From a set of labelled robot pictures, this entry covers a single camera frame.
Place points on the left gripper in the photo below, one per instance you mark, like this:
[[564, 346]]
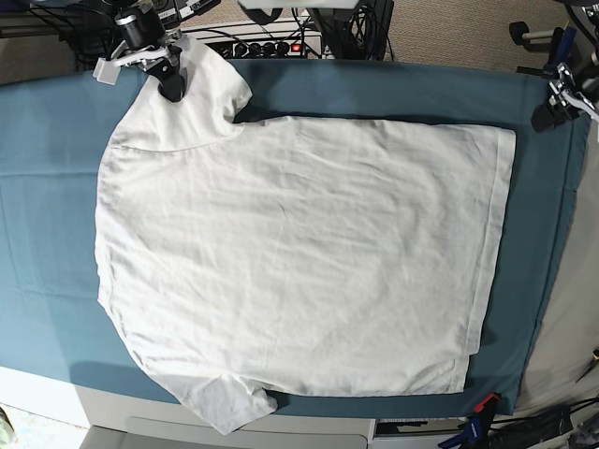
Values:
[[570, 95]]

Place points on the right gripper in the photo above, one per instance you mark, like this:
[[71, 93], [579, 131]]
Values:
[[147, 42]]

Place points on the white T-shirt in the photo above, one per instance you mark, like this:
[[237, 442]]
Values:
[[318, 257]]

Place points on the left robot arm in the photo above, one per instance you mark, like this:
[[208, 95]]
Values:
[[584, 16]]

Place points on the blue clamp upper right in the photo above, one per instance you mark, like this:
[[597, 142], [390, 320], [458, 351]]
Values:
[[561, 43]]

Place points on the teal table cloth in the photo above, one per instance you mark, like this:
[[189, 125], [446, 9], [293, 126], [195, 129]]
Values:
[[542, 321]]

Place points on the orange black clamp lower right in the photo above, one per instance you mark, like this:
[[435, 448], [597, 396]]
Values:
[[488, 405]]

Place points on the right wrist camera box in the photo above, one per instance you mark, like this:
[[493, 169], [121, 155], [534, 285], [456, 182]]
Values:
[[106, 72]]

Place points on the power strip with red switch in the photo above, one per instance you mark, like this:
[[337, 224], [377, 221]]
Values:
[[285, 49]]

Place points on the white table frame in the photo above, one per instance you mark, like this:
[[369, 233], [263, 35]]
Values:
[[120, 421]]

